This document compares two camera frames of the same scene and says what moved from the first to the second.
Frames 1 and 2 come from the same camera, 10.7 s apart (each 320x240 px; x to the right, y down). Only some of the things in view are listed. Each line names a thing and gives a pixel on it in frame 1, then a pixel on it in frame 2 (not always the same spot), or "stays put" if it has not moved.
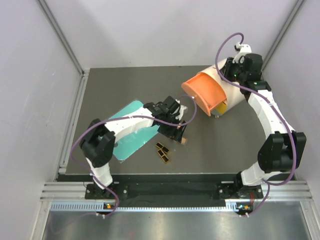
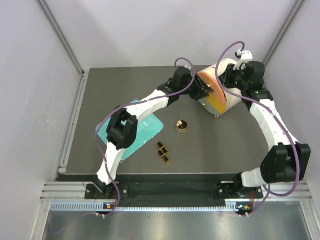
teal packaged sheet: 126,145 stays put
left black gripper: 170,133 → 201,90
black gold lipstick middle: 160,152 stays put
